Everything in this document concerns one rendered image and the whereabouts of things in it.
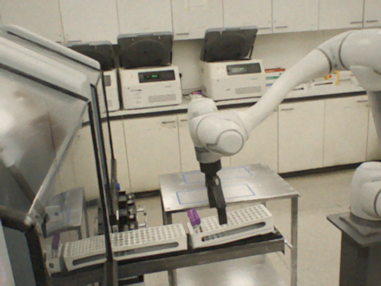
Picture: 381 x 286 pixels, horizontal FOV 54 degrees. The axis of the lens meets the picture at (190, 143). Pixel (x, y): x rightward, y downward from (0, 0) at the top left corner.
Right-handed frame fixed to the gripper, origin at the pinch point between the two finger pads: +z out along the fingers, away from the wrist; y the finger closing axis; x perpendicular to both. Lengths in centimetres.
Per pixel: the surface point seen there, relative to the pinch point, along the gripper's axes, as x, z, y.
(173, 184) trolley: 9, 8, 55
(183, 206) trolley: 8.8, 8.3, 28.3
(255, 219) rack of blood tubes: -12.1, 3.6, -4.9
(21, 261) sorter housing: 56, -17, -32
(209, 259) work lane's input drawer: 6.7, 13.1, -6.6
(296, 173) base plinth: -138, 101, 234
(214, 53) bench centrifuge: -75, -36, 274
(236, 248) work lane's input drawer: -3.4, 11.6, -6.6
